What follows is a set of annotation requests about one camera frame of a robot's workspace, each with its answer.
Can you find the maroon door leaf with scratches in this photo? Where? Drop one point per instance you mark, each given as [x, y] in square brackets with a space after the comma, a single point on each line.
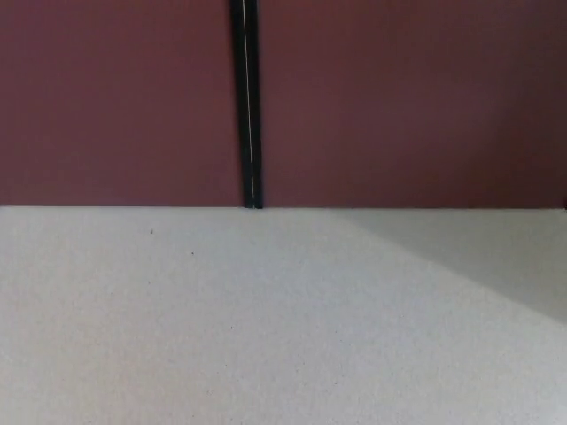
[398, 102]

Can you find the black door edge strip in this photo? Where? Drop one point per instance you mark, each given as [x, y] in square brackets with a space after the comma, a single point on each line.
[241, 88]

